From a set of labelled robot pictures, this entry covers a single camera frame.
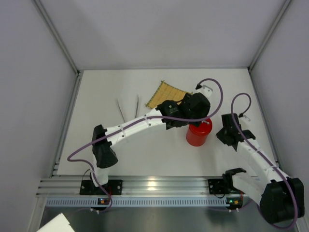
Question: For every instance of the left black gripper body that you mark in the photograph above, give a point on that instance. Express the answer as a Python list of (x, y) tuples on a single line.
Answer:
[(201, 120)]

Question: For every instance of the red cylindrical lunch container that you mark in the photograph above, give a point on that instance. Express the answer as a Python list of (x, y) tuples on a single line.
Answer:
[(195, 140)]

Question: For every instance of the stainless steel tongs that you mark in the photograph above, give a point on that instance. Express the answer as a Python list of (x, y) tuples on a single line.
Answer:
[(128, 109)]

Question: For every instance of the red round container lid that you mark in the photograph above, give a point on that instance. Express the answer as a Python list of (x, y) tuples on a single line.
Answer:
[(203, 129)]

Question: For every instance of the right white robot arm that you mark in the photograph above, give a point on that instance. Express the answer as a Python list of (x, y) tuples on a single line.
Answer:
[(279, 197)]

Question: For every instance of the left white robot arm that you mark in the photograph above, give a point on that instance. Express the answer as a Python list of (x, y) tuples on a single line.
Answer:
[(165, 116)]

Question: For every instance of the white box corner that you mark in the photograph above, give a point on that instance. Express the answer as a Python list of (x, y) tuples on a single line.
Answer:
[(57, 224)]

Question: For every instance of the woven bamboo tray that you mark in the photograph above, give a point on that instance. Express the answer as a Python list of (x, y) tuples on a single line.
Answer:
[(165, 92)]

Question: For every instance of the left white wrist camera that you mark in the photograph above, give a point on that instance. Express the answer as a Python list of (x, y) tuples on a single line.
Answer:
[(204, 89)]

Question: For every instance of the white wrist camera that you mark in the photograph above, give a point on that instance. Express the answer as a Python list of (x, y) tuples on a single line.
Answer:
[(204, 89), (244, 118)]

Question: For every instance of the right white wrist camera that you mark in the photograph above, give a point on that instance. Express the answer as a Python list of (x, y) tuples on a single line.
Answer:
[(244, 118)]

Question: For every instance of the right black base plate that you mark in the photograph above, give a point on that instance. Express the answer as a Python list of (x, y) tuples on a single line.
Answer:
[(219, 186)]

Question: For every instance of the right aluminium frame post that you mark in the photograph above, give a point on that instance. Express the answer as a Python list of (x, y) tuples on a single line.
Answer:
[(269, 34)]

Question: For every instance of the aluminium frame post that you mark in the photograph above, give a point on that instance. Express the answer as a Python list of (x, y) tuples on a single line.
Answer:
[(51, 27), (269, 34)]

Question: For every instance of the aluminium mounting rail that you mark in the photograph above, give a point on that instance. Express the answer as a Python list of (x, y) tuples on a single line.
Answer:
[(132, 186)]

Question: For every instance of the slotted grey cable duct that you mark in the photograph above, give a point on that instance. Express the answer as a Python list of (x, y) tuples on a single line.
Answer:
[(138, 202)]

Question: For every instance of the left aluminium frame post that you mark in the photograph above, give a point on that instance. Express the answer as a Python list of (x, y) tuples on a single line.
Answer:
[(51, 27)]

